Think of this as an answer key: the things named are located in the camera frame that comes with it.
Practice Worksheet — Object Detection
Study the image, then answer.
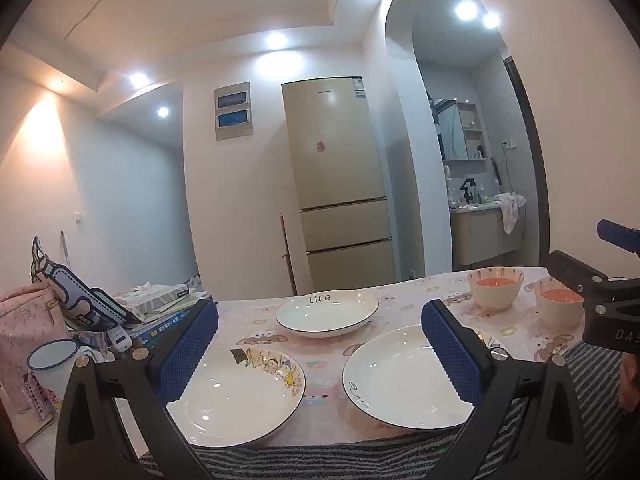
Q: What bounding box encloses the mirror cabinet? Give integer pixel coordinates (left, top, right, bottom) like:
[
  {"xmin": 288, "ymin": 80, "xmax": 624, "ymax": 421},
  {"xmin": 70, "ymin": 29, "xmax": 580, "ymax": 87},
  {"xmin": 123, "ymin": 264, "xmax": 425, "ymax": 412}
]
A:
[{"xmin": 431, "ymin": 97, "xmax": 488, "ymax": 161}]

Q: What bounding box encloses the tissue box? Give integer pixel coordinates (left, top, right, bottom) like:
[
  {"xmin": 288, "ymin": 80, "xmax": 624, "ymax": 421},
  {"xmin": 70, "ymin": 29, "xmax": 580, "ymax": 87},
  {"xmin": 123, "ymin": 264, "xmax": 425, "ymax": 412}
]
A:
[{"xmin": 114, "ymin": 282, "xmax": 192, "ymax": 311}]

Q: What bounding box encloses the white plate with script print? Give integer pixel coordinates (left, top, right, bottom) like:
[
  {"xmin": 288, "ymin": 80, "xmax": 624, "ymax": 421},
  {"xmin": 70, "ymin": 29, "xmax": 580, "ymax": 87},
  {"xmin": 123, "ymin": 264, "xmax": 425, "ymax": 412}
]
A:
[{"xmin": 342, "ymin": 325, "xmax": 511, "ymax": 432}]

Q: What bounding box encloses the white plate with cartoon print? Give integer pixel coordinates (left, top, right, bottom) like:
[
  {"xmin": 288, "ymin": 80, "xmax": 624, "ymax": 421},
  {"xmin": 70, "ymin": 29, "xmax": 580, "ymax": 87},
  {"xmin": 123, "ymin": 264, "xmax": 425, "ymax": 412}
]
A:
[{"xmin": 165, "ymin": 345, "xmax": 306, "ymax": 448}]

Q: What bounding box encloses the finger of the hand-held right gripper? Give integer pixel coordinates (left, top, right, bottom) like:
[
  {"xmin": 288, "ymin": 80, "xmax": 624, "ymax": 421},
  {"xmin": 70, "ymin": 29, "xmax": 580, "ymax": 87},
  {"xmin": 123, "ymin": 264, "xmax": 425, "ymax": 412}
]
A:
[
  {"xmin": 544, "ymin": 250, "xmax": 609, "ymax": 307},
  {"xmin": 596, "ymin": 218, "xmax": 640, "ymax": 257}
]

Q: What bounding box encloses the white plate with lettering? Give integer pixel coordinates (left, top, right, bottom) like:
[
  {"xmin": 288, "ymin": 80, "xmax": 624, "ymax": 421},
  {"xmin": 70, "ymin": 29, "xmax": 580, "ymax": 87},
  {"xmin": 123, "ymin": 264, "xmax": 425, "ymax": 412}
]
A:
[{"xmin": 276, "ymin": 290, "xmax": 380, "ymax": 338}]

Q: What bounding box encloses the grey striped blanket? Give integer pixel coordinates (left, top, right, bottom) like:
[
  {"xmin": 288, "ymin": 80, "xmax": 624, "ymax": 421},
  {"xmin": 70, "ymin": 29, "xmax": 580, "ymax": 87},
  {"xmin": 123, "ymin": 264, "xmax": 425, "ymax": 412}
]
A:
[{"xmin": 137, "ymin": 340, "xmax": 631, "ymax": 480}]

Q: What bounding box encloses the wooden stick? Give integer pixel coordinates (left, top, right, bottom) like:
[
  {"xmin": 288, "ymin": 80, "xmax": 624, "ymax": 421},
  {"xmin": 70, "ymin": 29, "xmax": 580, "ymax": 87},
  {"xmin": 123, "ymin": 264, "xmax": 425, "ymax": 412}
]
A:
[{"xmin": 278, "ymin": 212, "xmax": 297, "ymax": 296}]

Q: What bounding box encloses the white enamel mug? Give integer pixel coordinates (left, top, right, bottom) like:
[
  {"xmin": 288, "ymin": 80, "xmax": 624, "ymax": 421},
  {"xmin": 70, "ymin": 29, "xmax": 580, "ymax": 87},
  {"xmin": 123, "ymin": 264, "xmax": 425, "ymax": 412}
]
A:
[{"xmin": 26, "ymin": 339, "xmax": 83, "ymax": 411}]

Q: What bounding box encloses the beige refrigerator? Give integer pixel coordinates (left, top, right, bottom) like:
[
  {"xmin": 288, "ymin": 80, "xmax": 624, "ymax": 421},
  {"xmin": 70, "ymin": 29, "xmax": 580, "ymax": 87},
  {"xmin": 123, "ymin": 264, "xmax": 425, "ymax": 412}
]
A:
[{"xmin": 281, "ymin": 76, "xmax": 401, "ymax": 297}]

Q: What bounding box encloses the pink printed tablecloth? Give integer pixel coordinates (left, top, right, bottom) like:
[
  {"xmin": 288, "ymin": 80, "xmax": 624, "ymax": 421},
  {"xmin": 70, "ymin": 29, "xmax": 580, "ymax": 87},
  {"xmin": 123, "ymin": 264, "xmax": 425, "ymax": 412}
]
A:
[{"xmin": 200, "ymin": 266, "xmax": 591, "ymax": 448}]

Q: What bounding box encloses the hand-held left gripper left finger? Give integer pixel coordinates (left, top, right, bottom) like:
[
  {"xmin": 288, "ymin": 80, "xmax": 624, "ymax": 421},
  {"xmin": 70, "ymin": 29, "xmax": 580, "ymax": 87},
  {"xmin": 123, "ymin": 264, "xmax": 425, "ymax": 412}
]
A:
[{"xmin": 54, "ymin": 299, "xmax": 221, "ymax": 480}]

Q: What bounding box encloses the white bowl with pink inside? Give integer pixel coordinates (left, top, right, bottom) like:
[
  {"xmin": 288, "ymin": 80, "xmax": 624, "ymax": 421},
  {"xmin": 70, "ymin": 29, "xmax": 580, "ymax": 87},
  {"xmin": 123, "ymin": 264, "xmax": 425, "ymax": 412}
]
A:
[
  {"xmin": 535, "ymin": 280, "xmax": 585, "ymax": 331},
  {"xmin": 467, "ymin": 267, "xmax": 526, "ymax": 311}
]

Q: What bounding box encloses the pink bag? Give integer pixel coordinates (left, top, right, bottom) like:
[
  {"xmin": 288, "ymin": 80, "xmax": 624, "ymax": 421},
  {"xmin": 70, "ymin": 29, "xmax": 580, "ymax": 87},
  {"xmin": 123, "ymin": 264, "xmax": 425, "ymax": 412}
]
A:
[{"xmin": 0, "ymin": 282, "xmax": 71, "ymax": 416}]

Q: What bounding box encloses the white towel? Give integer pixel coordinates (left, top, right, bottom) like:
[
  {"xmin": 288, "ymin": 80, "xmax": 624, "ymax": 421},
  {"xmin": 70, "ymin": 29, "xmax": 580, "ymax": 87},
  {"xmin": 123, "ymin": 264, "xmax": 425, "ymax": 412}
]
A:
[{"xmin": 495, "ymin": 192, "xmax": 527, "ymax": 235}]

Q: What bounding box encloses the blue white cartoon pouch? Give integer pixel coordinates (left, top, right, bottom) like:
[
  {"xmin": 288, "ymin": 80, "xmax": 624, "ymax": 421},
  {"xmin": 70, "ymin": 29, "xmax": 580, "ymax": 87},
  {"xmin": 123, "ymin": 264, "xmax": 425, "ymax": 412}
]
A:
[{"xmin": 31, "ymin": 235, "xmax": 146, "ymax": 331}]

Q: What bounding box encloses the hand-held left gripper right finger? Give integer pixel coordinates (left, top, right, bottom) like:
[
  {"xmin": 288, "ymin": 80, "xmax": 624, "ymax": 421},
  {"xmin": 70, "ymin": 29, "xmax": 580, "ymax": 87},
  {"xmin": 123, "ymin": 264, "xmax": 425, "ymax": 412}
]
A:
[{"xmin": 421, "ymin": 299, "xmax": 601, "ymax": 480}]

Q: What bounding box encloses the person's right hand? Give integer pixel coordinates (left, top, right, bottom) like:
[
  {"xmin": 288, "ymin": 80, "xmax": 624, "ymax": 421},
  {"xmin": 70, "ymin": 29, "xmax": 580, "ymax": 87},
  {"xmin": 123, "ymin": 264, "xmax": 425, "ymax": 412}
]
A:
[{"xmin": 619, "ymin": 355, "xmax": 640, "ymax": 411}]

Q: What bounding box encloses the bathroom vanity cabinet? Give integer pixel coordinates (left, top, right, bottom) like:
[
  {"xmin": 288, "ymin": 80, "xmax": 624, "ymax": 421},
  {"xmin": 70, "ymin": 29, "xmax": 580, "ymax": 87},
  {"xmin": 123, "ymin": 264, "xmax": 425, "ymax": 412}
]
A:
[{"xmin": 450, "ymin": 205, "xmax": 526, "ymax": 266}]

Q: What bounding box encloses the dark door frame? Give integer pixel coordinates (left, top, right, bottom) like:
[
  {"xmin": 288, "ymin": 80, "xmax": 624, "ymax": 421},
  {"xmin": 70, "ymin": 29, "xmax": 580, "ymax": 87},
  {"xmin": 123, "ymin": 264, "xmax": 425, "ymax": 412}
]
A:
[{"xmin": 502, "ymin": 56, "xmax": 552, "ymax": 267}]

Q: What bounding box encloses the wall electrical panel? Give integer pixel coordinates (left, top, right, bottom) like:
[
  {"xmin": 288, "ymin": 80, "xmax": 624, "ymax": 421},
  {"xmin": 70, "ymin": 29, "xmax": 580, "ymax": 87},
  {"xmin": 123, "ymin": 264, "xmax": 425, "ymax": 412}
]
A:
[{"xmin": 214, "ymin": 81, "xmax": 255, "ymax": 142}]

